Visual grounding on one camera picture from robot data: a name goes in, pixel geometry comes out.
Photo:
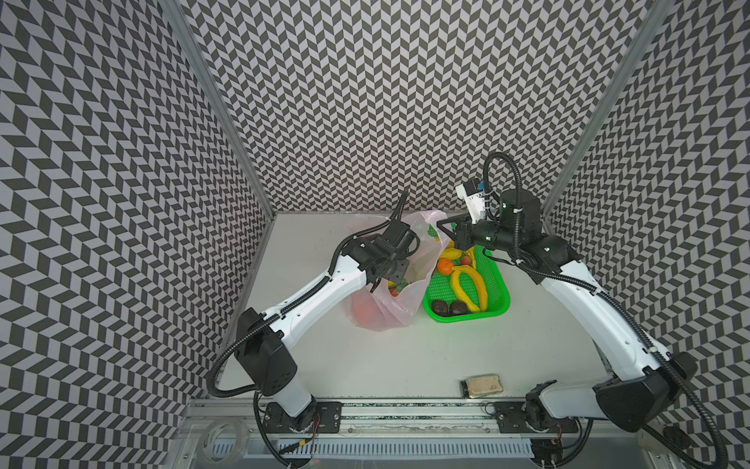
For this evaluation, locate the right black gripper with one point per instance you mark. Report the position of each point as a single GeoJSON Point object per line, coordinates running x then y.
{"type": "Point", "coordinates": [463, 235]}

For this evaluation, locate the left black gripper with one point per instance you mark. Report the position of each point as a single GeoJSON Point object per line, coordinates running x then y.
{"type": "Point", "coordinates": [399, 275]}

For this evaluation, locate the orange fake tangerine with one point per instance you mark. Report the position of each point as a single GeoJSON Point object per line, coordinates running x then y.
{"type": "Point", "coordinates": [445, 266]}

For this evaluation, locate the pink printed plastic bag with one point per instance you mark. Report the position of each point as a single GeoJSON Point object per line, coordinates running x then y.
{"type": "Point", "coordinates": [386, 307]}

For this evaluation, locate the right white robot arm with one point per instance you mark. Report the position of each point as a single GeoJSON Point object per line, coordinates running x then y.
{"type": "Point", "coordinates": [640, 383]}

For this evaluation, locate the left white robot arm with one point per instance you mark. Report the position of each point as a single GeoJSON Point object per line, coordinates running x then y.
{"type": "Point", "coordinates": [262, 348]}

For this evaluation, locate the yellow fake banana bunch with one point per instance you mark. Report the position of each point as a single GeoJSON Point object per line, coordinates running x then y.
{"type": "Point", "coordinates": [455, 254]}

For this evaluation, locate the green plastic basket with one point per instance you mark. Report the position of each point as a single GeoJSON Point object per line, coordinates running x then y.
{"type": "Point", "coordinates": [499, 296]}

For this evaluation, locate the tan sponge in wrapper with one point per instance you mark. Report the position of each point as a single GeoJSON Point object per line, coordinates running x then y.
{"type": "Point", "coordinates": [481, 386]}

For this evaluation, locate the clear tape roll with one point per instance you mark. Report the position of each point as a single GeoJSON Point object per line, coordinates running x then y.
{"type": "Point", "coordinates": [222, 444]}

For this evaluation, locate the black round knob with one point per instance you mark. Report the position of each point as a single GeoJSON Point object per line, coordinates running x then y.
{"type": "Point", "coordinates": [677, 437]}

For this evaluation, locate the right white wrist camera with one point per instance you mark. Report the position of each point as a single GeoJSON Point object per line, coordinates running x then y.
{"type": "Point", "coordinates": [471, 193]}

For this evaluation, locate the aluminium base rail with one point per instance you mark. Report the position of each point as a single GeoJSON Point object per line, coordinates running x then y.
{"type": "Point", "coordinates": [396, 433]}

